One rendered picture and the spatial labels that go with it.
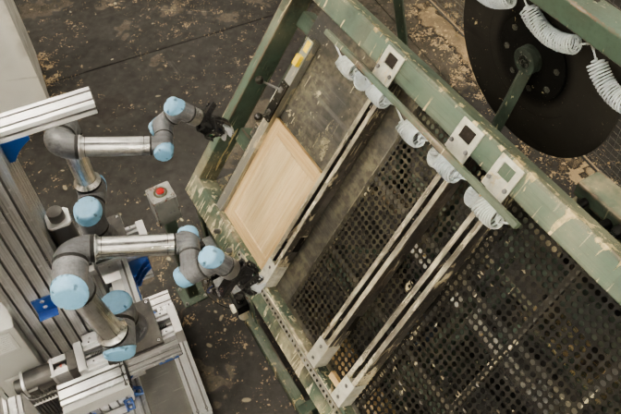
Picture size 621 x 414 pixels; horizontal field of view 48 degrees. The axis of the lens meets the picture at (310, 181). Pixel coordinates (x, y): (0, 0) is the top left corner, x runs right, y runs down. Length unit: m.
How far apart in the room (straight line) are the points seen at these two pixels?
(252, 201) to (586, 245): 1.63
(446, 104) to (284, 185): 0.96
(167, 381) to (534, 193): 2.23
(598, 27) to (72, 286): 1.81
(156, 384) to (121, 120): 2.23
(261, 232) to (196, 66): 2.66
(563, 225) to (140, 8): 4.81
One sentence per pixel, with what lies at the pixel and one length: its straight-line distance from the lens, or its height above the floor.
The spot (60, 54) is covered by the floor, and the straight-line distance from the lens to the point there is 6.06.
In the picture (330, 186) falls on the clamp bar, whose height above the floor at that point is 1.39.
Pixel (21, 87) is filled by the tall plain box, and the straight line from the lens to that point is 5.17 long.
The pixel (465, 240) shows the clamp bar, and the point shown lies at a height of 1.64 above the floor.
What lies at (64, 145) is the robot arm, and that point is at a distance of 2.78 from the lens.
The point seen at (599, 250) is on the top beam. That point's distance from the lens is 2.10.
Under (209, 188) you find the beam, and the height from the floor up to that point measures 0.89.
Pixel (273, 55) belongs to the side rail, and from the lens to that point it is 3.25.
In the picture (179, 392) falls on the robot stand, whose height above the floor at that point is 0.21.
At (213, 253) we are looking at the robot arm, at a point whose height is 1.65.
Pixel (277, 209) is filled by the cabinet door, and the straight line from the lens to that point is 3.09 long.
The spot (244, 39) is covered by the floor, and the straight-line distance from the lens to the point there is 5.80.
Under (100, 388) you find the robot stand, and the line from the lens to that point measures 2.96.
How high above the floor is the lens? 3.52
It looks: 49 degrees down
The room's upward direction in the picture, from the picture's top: 4 degrees counter-clockwise
